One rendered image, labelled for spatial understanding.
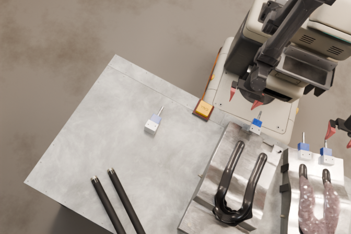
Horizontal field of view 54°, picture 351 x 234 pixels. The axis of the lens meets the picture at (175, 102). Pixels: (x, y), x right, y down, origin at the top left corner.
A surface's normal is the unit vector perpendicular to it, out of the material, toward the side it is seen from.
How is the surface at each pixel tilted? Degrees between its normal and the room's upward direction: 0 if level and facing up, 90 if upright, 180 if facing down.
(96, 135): 0
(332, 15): 43
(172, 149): 0
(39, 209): 0
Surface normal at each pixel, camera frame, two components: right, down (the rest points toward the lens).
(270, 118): 0.15, -0.40
